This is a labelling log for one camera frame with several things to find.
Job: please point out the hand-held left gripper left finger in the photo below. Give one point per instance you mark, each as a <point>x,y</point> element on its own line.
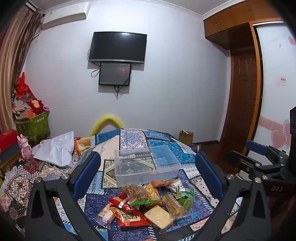
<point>91,170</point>

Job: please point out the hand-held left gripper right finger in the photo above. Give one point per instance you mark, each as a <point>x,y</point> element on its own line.
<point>208,172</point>

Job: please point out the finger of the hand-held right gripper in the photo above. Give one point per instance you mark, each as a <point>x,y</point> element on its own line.
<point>233,157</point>
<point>256,147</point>

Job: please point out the clear plastic storage container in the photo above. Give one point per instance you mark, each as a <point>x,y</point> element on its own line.
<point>129,176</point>

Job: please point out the small red snack packet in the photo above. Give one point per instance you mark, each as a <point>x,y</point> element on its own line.
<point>119,200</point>

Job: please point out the biscuit pack with white label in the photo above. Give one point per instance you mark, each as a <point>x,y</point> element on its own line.
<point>105,214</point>

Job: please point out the large red snack packet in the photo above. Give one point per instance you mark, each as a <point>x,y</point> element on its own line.
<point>129,217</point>

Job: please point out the square beige cracker pack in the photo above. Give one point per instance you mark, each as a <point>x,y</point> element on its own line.
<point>158,216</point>

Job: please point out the orange patterned fleece blanket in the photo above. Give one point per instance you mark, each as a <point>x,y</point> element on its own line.
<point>81,144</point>

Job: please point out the lime green snack packet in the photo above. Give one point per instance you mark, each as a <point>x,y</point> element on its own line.
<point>187,204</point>

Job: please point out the small cardboard box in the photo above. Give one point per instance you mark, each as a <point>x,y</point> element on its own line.
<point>186,138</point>

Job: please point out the white plastic bag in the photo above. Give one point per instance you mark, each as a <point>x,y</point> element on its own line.
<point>55,148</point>

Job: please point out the orange snack bag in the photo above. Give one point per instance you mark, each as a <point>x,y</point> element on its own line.
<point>161,183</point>

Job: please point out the long golden cracker pack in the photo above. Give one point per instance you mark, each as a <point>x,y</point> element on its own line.
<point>172,204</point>

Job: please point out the brown wooden door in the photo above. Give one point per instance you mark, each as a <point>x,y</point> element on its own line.
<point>240,97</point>

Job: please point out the blue patchwork print blanket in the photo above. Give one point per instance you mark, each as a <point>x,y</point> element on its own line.
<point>134,139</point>

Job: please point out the yellow foam tube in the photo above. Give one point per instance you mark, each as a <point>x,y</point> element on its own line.
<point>108,117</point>

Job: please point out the clear bag of nuts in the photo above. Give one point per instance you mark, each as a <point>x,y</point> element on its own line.
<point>148,192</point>

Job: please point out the thin green strip packet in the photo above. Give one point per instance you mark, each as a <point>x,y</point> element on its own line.
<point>143,203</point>

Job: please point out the pink plush toy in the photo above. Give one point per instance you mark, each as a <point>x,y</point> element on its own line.
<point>25,148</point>

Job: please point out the small red white sticker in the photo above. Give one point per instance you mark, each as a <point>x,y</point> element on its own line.
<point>282,80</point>

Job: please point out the green fabric bag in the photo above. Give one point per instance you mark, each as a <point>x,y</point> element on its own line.
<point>32,127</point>

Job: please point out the white wardrobe sliding door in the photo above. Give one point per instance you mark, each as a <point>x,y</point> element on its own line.
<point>272,69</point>

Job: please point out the red box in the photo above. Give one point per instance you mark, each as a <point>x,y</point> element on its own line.
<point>8,140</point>

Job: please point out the pile of red fabric items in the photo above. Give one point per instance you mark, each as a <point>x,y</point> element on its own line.
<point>23,90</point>

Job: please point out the wooden overhead cabinet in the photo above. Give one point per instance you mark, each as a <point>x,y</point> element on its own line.
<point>231,20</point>

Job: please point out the brown striped curtain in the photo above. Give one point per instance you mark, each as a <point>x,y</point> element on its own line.
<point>13,58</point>

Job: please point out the small black wall monitor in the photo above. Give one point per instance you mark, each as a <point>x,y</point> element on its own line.
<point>114,74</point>

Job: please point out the large black wall television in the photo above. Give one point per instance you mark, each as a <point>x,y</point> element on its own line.
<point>116,47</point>

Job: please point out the white wall air conditioner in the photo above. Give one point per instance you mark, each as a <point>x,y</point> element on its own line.
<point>67,14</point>

